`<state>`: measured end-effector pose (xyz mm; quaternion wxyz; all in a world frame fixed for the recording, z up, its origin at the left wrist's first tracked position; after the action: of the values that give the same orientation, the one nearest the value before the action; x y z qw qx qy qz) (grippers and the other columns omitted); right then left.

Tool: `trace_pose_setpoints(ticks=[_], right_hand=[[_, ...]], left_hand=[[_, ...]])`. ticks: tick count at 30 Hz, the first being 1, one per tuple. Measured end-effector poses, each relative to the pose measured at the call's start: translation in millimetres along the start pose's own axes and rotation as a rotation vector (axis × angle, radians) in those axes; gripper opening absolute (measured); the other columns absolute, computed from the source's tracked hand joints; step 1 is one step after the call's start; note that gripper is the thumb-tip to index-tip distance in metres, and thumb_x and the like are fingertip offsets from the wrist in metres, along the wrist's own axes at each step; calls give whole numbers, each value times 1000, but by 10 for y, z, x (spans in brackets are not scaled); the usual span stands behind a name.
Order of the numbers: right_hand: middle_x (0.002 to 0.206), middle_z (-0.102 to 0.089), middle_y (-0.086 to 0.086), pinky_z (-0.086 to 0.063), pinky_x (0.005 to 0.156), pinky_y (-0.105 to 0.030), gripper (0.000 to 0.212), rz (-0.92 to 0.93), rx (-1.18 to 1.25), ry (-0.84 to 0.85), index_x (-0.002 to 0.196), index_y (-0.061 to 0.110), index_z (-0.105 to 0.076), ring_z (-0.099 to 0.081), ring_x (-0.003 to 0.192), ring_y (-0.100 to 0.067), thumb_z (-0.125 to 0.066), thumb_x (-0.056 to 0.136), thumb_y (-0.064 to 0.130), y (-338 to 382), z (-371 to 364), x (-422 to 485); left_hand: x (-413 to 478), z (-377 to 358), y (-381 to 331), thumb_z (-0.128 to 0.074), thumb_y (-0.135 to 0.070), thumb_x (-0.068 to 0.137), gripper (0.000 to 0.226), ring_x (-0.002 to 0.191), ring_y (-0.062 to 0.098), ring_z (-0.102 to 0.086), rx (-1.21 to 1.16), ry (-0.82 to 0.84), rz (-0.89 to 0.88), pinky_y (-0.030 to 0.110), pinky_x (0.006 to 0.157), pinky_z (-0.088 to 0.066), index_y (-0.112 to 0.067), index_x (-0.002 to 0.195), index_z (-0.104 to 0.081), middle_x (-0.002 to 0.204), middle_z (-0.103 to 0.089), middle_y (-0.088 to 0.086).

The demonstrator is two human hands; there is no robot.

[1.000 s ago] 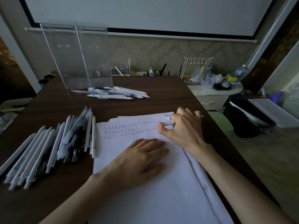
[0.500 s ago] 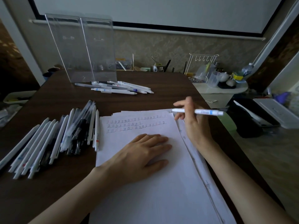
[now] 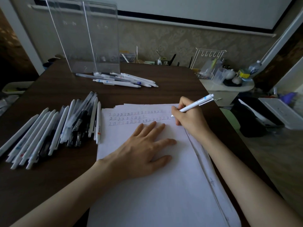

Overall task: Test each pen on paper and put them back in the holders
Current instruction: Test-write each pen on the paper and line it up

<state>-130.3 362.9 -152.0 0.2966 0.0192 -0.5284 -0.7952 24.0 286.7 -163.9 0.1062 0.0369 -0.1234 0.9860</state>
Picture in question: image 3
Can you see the black round tray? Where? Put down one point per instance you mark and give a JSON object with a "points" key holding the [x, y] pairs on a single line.
{"points": [[229, 84]]}

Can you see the white low cabinet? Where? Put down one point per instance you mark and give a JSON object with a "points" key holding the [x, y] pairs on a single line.
{"points": [[222, 96]]}

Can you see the white teapot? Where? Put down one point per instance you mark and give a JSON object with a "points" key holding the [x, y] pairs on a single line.
{"points": [[230, 74]]}

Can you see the pile of pens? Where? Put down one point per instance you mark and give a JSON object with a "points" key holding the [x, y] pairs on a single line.
{"points": [[123, 83]]}

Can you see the stack of white paper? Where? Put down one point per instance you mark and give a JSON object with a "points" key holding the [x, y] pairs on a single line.
{"points": [[153, 198]]}

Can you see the yellow green container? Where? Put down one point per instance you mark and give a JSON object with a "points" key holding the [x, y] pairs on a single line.
{"points": [[244, 74]]}

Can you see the group of colourful cups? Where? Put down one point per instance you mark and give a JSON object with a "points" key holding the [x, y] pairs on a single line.
{"points": [[46, 64]]}

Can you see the person's right hand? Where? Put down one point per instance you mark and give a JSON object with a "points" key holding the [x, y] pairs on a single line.
{"points": [[191, 118]]}

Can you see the clear plastic bottle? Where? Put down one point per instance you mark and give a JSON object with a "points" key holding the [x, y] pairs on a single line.
{"points": [[254, 68]]}

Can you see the clear plastic measuring jug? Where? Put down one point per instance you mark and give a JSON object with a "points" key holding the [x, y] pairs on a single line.
{"points": [[219, 76]]}

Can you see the beige plastic bin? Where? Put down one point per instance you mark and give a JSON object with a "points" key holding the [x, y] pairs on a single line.
{"points": [[28, 84]]}

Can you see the person's left forearm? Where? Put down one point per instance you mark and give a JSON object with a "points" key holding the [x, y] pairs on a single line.
{"points": [[61, 198]]}

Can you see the white projector screen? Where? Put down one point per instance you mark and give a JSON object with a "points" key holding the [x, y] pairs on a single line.
{"points": [[189, 8]]}

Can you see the small white bottle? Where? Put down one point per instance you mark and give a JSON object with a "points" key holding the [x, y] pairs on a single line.
{"points": [[159, 62]]}

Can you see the person's right forearm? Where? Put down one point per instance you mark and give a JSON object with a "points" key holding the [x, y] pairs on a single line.
{"points": [[248, 186]]}

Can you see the person's left hand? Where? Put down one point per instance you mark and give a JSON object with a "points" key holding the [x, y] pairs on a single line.
{"points": [[135, 156]]}

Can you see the black bag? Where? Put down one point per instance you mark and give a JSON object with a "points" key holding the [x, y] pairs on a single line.
{"points": [[248, 125]]}

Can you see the purple bottle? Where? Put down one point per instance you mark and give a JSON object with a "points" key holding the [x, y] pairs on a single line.
{"points": [[287, 98]]}

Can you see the black router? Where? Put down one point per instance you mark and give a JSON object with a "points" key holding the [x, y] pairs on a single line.
{"points": [[173, 59]]}

